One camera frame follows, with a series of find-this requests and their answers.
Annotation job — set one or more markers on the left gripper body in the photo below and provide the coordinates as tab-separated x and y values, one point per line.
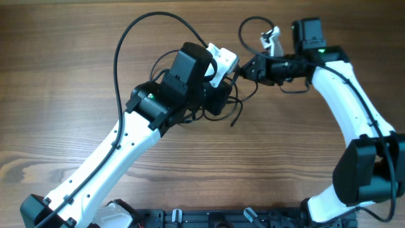
214	97

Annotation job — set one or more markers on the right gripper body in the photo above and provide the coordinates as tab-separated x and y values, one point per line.
280	68

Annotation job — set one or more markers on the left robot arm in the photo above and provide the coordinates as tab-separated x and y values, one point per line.
193	82

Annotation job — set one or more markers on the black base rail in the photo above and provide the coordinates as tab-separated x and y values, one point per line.
277	217

